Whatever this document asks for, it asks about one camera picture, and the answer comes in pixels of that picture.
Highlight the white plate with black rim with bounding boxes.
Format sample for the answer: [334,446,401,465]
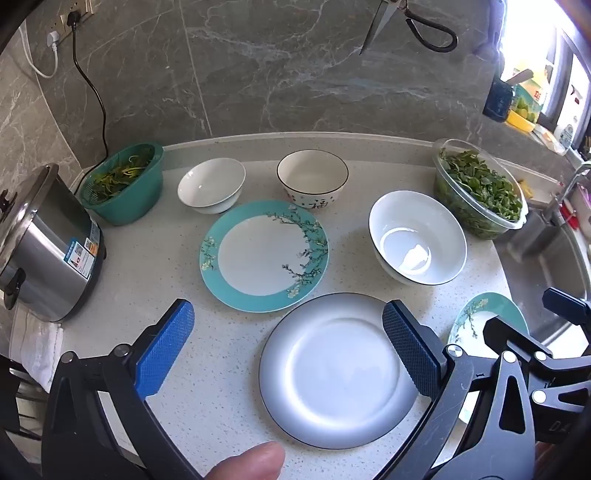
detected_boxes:
[259,292,444,449]

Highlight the blue utensil holder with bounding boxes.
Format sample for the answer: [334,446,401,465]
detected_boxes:
[482,76,515,123]

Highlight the large teal floral plate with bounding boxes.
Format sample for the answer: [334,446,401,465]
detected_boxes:
[199,200,330,313]

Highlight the patterned bowl with black rim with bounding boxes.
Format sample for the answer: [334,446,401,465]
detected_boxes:
[277,150,349,209]

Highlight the person's left hand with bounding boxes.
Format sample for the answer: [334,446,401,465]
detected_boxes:
[203,440,286,480]

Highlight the wall power socket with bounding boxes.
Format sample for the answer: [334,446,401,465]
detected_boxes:
[46,0,93,35]

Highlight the small teal floral plate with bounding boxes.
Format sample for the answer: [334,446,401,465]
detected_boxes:
[447,292,531,360]

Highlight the dark green leafy vegetables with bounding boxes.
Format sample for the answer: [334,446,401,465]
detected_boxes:
[438,148,523,232]

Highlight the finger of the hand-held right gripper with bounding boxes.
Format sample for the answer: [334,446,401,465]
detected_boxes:
[543,287,591,326]
[482,315,591,445]

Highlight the metal faucet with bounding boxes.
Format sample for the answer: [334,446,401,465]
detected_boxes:
[540,161,591,227]

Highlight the black plug and cable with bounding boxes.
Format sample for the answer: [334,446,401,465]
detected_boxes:
[65,10,109,174]

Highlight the white cloth towel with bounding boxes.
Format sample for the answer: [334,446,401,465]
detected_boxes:
[9,305,65,393]

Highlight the green plastic colander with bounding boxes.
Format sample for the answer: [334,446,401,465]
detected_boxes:
[76,141,165,227]

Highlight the small plain white bowl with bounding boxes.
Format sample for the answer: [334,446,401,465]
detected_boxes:
[178,158,246,214]

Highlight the stainless steel sink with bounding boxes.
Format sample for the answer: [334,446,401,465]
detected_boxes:
[496,222,591,356]

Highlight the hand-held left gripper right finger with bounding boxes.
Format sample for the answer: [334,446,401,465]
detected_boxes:
[374,299,537,480]

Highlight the clear plastic container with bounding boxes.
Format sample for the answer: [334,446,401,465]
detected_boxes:
[433,138,528,241]

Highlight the white plug and cable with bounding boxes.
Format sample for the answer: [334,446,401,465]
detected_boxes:
[18,28,60,78]

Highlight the large white bowl black rim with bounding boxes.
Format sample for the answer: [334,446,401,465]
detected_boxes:
[368,191,468,287]

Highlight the yellow-green vegetable leaves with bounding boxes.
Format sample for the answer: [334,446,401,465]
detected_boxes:
[88,152,155,201]

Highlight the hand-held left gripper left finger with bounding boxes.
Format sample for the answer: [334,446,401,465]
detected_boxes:
[41,299,204,480]

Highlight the black-handled kitchen scissors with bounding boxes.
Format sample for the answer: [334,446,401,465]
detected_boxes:
[359,0,459,56]

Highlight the silver rice cooker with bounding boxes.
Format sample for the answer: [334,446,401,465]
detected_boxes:
[0,164,108,323]

